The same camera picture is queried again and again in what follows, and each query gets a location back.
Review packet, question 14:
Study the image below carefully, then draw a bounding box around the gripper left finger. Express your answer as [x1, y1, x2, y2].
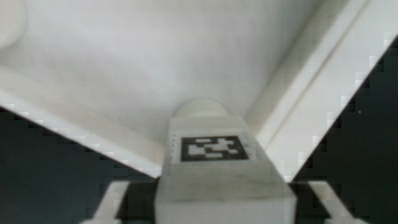
[80, 181, 130, 224]

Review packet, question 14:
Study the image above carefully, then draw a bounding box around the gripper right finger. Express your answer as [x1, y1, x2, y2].
[309, 181, 370, 224]

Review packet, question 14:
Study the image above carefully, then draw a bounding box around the white table leg angled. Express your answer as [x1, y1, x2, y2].
[155, 98, 297, 224]

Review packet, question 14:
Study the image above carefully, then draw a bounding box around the white square table top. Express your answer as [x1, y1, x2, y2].
[0, 0, 398, 178]

